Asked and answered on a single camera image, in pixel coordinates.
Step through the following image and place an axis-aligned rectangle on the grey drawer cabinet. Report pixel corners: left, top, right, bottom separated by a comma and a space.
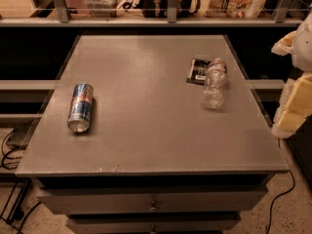
17, 35, 288, 234

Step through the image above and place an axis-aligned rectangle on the black floor cable right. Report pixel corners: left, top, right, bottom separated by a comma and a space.
265, 170, 296, 234

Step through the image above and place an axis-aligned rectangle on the clear plastic water bottle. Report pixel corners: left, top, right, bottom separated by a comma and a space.
203, 58, 227, 109

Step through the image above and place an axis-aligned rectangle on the black snack packet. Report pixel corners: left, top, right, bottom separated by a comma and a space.
186, 58, 211, 85

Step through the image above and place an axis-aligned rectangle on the drawer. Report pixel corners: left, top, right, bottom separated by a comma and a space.
66, 216, 240, 234
37, 186, 267, 215

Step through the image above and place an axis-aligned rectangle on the lower drawer front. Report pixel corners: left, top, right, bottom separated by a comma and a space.
66, 216, 240, 234

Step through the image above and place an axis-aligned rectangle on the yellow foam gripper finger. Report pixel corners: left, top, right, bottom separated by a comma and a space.
271, 31, 296, 56
271, 74, 312, 138

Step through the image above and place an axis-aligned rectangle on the upper drawer front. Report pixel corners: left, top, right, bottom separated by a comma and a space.
37, 186, 267, 215

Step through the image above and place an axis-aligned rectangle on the black backpack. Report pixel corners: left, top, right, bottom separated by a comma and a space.
137, 0, 201, 18

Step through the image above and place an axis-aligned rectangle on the black cables left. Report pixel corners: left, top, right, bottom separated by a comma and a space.
0, 120, 43, 234

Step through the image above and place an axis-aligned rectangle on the red bull can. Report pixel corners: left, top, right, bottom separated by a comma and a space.
67, 83, 94, 134

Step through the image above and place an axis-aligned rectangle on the printed snack bag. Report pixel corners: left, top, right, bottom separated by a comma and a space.
205, 0, 266, 19

